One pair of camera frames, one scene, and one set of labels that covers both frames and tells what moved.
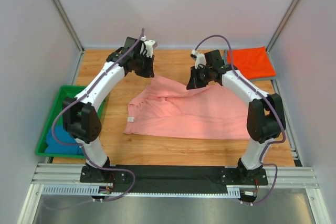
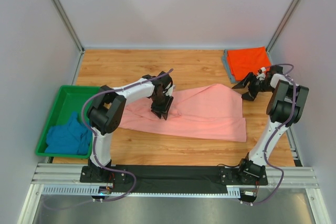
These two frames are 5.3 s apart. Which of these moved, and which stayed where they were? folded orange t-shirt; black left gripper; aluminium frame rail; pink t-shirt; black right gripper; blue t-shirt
Moved: black right gripper; black left gripper
Stayed: pink t-shirt; blue t-shirt; aluminium frame rail; folded orange t-shirt
